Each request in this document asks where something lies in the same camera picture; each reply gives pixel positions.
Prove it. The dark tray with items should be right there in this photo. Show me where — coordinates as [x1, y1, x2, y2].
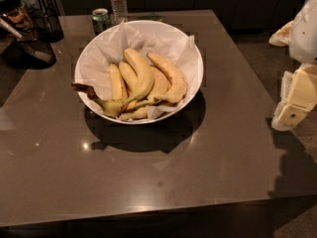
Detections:
[0, 0, 56, 67]

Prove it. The clear plastic water bottle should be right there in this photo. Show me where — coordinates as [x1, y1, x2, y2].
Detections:
[110, 0, 128, 24]

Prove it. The green soda can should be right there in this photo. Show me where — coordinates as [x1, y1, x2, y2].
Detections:
[92, 8, 111, 35]

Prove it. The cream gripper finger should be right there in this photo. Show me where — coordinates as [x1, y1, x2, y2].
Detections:
[271, 63, 317, 131]
[268, 21, 293, 47]

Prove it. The dark wire basket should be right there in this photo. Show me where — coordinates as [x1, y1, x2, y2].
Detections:
[32, 0, 64, 43]

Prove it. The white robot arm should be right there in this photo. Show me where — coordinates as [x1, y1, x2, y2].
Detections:
[268, 0, 317, 131]

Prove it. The yellow banana bunch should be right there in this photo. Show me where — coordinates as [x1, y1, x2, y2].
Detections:
[71, 49, 187, 121]

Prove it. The white bowl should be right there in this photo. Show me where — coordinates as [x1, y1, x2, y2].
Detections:
[73, 19, 205, 126]

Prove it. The white paper liner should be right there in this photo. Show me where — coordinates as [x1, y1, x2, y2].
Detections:
[78, 21, 200, 121]

